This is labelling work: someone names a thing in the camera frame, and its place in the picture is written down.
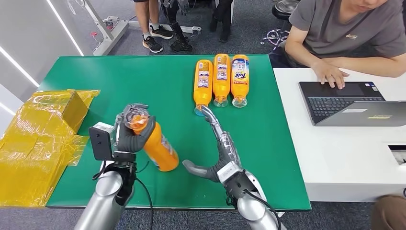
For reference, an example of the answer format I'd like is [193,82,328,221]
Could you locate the person's right hand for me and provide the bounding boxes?
[311,60,350,90]

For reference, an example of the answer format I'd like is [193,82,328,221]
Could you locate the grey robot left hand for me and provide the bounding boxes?
[113,103,157,154]

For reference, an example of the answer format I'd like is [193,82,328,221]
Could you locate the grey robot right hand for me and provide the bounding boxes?
[182,105,243,183]

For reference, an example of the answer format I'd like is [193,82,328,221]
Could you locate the orange detergent bottle blue cap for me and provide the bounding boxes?
[193,59,214,117]

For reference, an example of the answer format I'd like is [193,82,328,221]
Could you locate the dark grey laptop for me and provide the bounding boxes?
[298,81,406,127]

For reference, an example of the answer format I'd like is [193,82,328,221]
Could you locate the person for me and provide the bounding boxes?
[209,0,234,44]
[133,0,174,54]
[269,0,406,90]

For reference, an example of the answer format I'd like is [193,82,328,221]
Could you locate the black stool chrome base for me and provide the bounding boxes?
[260,0,300,50]

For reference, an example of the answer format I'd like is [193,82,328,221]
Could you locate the yellow taped cardboard box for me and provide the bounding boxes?
[0,89,102,208]

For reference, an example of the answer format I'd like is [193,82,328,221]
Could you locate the brown rounded object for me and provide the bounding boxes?
[371,195,406,230]

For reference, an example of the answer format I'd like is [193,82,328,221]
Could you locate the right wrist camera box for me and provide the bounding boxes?
[216,162,244,184]

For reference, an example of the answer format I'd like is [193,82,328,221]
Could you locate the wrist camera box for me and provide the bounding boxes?
[216,162,244,184]
[88,122,115,161]

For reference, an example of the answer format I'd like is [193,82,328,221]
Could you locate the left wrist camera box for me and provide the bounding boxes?
[88,122,115,161]

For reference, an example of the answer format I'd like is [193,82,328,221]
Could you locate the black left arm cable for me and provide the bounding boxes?
[135,161,155,230]

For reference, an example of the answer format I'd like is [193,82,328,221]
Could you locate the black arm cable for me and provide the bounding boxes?
[135,161,155,230]
[244,190,283,230]

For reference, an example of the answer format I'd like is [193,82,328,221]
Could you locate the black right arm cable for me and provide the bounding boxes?
[244,190,283,230]

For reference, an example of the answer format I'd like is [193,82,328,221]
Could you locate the white metal stand frame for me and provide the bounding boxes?
[67,0,202,57]

